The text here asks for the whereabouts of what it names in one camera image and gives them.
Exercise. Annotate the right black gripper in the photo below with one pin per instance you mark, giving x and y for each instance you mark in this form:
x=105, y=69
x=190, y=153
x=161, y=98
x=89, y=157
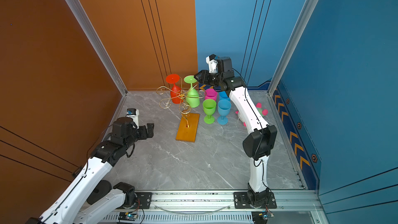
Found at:
x=204, y=77

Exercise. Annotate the light blue wine glass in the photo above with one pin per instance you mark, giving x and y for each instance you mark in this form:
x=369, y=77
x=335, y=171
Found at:
x=224, y=107

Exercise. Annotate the red wine glass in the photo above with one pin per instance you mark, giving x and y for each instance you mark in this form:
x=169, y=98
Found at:
x=174, y=88

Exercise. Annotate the pink wine glass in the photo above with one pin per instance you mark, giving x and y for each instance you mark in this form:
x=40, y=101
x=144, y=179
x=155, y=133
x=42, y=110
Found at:
x=211, y=94

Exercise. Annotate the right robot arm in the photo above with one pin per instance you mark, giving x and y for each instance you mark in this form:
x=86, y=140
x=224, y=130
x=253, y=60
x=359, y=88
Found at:
x=261, y=135

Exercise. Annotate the wooden rack base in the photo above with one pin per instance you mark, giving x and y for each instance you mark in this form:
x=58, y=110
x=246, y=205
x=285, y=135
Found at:
x=187, y=130

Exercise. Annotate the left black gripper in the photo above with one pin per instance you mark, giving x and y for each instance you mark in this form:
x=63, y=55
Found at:
x=150, y=131

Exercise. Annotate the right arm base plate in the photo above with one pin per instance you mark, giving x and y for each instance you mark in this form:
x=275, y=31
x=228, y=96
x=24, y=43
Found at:
x=245, y=200

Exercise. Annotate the left circuit board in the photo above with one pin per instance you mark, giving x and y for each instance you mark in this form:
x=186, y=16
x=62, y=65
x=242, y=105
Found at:
x=127, y=216

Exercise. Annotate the aluminium front rail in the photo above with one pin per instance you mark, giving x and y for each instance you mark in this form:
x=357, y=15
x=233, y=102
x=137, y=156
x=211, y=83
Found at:
x=217, y=207

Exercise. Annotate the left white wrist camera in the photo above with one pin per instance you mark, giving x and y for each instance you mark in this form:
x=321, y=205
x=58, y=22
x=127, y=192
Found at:
x=134, y=114

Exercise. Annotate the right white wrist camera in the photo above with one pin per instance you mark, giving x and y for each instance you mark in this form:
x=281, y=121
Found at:
x=212, y=63

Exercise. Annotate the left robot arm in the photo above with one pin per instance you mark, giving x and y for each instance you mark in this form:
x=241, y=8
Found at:
x=67, y=209

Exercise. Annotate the gold wire glass rack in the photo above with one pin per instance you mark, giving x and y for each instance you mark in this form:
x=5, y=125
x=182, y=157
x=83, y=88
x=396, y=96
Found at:
x=182, y=96

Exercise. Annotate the green wine glass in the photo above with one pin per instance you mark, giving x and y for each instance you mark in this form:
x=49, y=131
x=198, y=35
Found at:
x=192, y=97
x=209, y=108

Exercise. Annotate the circuit board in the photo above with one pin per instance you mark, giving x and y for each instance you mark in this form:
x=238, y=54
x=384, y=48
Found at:
x=127, y=216
x=261, y=217

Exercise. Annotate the right circuit board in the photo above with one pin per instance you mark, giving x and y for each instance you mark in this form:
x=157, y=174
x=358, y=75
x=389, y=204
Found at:
x=261, y=217

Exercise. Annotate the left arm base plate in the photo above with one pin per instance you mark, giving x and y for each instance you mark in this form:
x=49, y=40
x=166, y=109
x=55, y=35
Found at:
x=142, y=201

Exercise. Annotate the white pink plush toy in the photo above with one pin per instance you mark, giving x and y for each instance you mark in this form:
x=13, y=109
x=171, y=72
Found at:
x=263, y=112

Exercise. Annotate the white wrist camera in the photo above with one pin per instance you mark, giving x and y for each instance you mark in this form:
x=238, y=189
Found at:
x=212, y=63
x=134, y=114

